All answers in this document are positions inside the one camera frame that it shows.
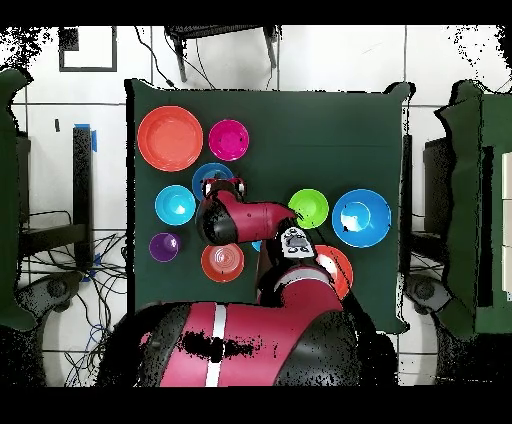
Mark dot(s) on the purple cup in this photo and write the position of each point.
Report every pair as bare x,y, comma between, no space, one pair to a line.
164,248

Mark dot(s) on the black metal stand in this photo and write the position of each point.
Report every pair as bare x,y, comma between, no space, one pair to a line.
216,30

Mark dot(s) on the pink bowl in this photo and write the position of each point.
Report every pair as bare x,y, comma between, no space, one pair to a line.
228,140

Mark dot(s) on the small orange bowl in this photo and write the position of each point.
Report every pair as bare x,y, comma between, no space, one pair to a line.
222,264

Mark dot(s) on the black metal frame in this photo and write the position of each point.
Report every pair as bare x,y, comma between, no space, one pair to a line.
82,180
436,180

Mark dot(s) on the dark grey pedestal foot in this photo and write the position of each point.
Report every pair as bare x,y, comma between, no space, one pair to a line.
428,292
56,288

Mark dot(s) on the light blue ribbed bowl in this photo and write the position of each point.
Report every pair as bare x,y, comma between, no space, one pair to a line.
174,205

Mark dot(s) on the large orange bowl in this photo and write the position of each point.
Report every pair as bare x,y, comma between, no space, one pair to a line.
170,138
340,272

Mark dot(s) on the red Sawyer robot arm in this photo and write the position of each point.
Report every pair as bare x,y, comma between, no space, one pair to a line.
280,340

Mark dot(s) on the black square floor frame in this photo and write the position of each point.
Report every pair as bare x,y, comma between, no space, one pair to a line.
88,69

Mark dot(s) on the green ribbed bowl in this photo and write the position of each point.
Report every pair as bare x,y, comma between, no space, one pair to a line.
310,206

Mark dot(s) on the medium blue bowl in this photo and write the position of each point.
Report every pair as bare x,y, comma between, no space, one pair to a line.
210,172

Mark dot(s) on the green covered side table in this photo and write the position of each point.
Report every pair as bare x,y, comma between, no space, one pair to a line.
8,200
468,200

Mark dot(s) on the dark green tablecloth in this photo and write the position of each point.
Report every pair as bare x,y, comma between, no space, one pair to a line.
280,132

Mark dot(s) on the large blue bowl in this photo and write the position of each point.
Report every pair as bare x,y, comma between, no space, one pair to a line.
362,218

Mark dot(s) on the blue tape strip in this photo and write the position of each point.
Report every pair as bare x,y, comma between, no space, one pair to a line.
94,142

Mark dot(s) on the blue cup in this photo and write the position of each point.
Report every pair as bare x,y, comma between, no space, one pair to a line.
256,245

